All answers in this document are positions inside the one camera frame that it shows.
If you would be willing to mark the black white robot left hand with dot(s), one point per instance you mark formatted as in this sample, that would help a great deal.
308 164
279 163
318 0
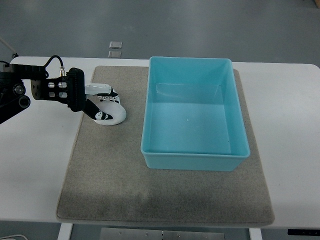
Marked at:
85 96

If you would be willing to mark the white rabbit toy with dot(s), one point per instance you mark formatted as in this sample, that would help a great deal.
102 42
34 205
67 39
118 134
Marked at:
110 113

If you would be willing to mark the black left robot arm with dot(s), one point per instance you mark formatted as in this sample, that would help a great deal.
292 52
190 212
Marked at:
20 81

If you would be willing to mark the light blue plastic box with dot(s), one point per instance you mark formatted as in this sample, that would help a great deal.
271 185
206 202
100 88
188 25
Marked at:
193 117

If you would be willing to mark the lower metal floor plate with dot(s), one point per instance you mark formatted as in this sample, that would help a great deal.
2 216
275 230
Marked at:
115 54

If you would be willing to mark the metal floor plate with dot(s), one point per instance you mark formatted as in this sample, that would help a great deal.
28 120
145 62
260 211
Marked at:
115 45
115 54

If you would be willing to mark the upper metal floor plate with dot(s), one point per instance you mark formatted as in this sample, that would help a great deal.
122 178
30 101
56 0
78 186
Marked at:
115 45

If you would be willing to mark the grey felt mat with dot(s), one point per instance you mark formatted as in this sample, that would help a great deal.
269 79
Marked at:
108 182

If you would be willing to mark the white table leg left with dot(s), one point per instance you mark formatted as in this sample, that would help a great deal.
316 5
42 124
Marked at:
65 231

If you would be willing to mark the white table leg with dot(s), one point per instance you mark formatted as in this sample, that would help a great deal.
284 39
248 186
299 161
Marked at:
255 234
65 231

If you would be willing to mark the white table leg right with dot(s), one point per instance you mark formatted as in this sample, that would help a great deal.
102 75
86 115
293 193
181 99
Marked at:
255 234

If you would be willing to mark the black table control panel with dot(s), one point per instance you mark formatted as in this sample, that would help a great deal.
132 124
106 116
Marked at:
303 232

